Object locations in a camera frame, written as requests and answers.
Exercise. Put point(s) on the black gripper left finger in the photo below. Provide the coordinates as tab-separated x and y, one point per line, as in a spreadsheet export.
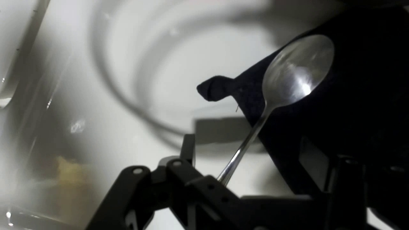
170	195

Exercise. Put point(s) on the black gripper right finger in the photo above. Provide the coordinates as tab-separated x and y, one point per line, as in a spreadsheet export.
324	212

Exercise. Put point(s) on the silver metal spoon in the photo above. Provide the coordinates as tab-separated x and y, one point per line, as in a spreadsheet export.
298	68

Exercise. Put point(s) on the white dryer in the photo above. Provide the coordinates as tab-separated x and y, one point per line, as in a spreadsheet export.
170	64

